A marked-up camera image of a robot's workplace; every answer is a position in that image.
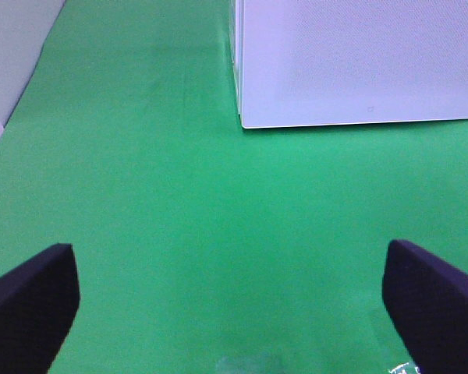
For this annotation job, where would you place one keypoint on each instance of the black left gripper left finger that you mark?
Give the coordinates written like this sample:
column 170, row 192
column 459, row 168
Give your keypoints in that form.
column 39, row 300

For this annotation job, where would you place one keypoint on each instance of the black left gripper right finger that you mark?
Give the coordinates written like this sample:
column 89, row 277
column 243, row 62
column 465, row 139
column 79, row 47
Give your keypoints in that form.
column 426, row 299

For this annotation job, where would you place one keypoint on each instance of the white microwave door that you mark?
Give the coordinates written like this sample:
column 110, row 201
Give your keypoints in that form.
column 311, row 63

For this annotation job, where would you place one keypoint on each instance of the clear tape patch right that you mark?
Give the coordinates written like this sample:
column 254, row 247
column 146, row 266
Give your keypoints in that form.
column 405, row 368

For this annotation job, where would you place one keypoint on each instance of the clear tape patch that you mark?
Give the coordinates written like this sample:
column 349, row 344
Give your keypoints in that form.
column 405, row 368
column 250, row 364

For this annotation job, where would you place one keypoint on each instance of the clear tape patch centre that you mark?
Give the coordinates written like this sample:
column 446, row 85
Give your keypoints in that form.
column 250, row 364

